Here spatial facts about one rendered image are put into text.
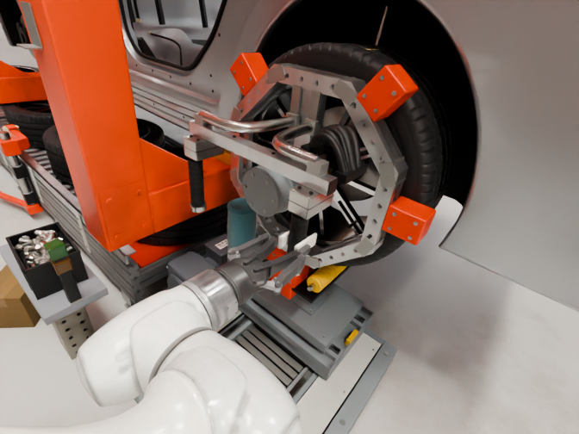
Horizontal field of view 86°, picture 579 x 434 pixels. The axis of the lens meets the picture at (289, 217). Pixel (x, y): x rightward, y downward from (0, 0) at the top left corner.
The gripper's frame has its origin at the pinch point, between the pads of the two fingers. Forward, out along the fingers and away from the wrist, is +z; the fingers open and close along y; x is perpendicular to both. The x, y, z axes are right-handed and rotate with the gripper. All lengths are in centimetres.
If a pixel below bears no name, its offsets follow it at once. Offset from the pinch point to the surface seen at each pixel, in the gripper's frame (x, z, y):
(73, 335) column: -71, -32, -73
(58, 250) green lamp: -18, -30, -53
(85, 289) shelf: -38, -27, -57
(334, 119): 13, 46, -23
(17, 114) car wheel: -33, 6, -234
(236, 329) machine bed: -76, 15, -34
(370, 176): -1.0, 45.7, -6.0
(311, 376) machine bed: -76, 21, 2
